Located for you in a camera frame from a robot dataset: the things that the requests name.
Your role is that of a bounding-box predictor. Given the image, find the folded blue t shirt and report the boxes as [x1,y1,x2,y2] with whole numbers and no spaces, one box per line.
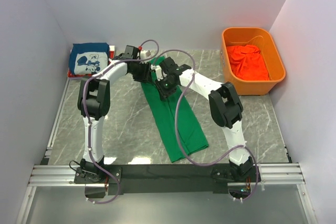
[69,42,110,76]

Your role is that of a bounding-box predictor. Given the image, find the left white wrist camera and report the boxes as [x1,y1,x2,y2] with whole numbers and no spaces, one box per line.
[138,46,151,59]

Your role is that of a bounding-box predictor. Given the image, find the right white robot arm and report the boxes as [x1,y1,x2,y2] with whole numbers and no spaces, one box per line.
[153,57,259,181]

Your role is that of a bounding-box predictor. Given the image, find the black base beam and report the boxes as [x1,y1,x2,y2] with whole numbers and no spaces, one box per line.
[74,164,261,198]

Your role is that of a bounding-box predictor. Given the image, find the orange plastic basket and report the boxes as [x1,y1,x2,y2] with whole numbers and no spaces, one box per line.
[221,27,286,95]

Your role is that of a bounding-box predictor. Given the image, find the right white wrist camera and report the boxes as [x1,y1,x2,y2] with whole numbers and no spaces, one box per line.
[151,65,164,81]

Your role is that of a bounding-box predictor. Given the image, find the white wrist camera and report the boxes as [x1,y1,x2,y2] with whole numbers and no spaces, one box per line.
[151,65,164,81]
[138,46,151,59]

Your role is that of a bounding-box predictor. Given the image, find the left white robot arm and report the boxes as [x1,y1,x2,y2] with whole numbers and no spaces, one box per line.
[77,45,151,183]

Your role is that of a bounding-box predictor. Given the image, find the green t shirt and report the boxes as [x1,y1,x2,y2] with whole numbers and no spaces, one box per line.
[140,56,209,163]

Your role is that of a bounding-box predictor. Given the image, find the orange t shirt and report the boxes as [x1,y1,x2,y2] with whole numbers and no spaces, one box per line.
[226,45,269,81]

